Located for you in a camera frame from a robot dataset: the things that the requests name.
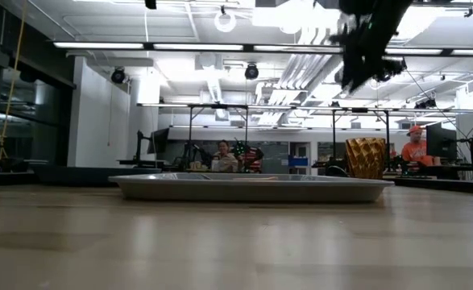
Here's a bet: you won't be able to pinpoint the black overhead light bar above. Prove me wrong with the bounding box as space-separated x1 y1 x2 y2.
52 40 473 57

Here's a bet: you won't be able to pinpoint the black monitor on arm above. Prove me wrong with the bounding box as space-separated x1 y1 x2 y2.
146 127 171 155
425 122 458 161

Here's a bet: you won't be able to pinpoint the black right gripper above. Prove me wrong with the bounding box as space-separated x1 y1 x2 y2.
329 0 414 94

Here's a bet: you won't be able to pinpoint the yellow cable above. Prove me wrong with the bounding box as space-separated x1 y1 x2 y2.
0 0 28 159

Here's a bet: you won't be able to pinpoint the black workstation frame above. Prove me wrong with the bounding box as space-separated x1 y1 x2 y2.
330 106 392 173
186 103 250 172

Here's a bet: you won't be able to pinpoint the white ring lamp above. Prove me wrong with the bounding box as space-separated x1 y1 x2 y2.
213 5 238 34

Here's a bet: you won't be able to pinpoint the amber faceted cup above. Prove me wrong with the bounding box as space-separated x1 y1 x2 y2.
345 137 387 180

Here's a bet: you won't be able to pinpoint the dark workbench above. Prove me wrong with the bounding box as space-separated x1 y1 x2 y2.
29 158 165 187
392 164 473 181

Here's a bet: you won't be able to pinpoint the person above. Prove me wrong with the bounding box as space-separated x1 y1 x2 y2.
400 125 442 168
211 139 239 173

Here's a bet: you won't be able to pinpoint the red parts bins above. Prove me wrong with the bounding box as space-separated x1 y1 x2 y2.
242 146 264 173

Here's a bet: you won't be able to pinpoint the grey plastic tray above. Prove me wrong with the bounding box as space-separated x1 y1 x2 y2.
108 172 395 203

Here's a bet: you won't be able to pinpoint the black hanging camera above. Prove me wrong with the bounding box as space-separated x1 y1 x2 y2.
375 65 398 84
110 67 127 85
243 63 260 81

